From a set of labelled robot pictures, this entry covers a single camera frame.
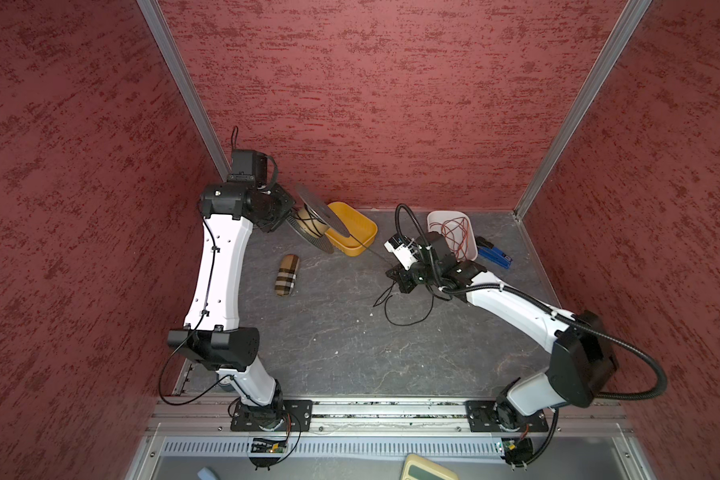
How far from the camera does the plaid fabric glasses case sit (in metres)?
0.97

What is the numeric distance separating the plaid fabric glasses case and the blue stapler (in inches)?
26.1

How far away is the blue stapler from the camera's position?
105 centimetres
